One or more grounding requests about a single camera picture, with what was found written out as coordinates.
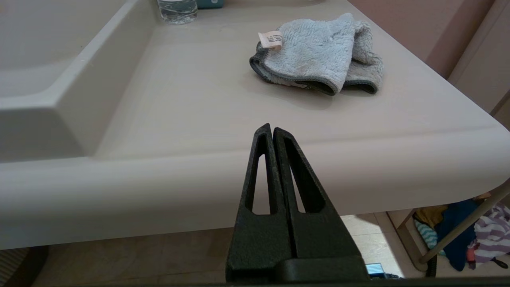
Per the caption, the clear bottle with grey cap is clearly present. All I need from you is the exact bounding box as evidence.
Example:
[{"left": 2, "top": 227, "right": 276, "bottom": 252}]
[{"left": 157, "top": 0, "right": 198, "bottom": 25}]

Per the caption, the pile of clothes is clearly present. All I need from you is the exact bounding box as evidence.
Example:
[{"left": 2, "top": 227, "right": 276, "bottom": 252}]
[{"left": 418, "top": 181, "right": 510, "bottom": 264}]

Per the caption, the grey fluffy cleaning cloth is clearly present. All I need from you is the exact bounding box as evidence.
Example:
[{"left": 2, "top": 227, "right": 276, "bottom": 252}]
[{"left": 250, "top": 13, "right": 384, "bottom": 96}]

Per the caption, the purple white striped garment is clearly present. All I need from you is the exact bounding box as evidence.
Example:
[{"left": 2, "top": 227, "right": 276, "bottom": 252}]
[{"left": 468, "top": 203, "right": 510, "bottom": 269}]

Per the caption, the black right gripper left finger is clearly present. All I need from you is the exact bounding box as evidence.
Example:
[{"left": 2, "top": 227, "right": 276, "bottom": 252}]
[{"left": 226, "top": 123, "right": 297, "bottom": 283}]

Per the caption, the beige sink basin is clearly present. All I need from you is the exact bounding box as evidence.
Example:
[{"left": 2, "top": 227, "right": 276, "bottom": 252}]
[{"left": 0, "top": 0, "right": 160, "bottom": 164}]

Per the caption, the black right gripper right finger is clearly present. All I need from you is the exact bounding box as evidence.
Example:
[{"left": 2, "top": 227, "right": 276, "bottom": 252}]
[{"left": 273, "top": 127, "right": 367, "bottom": 263}]

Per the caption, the dark blue garment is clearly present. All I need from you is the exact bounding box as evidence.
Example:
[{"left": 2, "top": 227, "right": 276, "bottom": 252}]
[{"left": 434, "top": 199, "right": 485, "bottom": 271}]

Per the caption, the teal striped garment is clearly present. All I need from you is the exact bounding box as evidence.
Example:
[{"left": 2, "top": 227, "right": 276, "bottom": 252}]
[{"left": 414, "top": 219, "right": 447, "bottom": 256}]

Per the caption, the small blue device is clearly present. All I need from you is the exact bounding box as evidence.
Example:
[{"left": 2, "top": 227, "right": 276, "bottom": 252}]
[{"left": 366, "top": 263, "right": 386, "bottom": 278}]

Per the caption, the yellow garment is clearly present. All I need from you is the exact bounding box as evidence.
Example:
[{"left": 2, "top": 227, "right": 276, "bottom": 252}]
[{"left": 414, "top": 205, "right": 449, "bottom": 228}]

